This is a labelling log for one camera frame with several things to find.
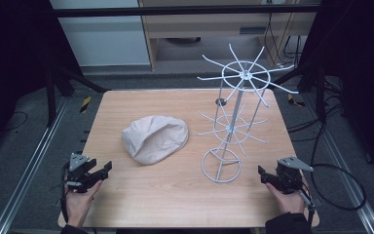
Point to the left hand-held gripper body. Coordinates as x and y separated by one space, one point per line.
78 169

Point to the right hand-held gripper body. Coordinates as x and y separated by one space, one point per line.
290 175

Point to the person's right hand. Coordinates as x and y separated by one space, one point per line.
287 201

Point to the person's left hand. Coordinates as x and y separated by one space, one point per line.
79 203

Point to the yellow black floor tape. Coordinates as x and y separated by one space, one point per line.
294 100
85 104

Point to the beige flat cap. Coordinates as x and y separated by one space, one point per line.
154 139

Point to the black metal stand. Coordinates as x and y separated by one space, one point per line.
58 87
318 87

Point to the dark round table disc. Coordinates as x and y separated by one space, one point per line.
220 101

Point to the black curtain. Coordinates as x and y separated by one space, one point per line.
363 65
13 65

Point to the white cabinet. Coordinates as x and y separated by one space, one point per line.
104 35

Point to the light wooden desk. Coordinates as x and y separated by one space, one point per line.
207 26

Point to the aluminium floor rail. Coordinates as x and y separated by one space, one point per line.
29 169
347 182

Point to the black horizontal frame bar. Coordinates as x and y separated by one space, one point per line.
175 10

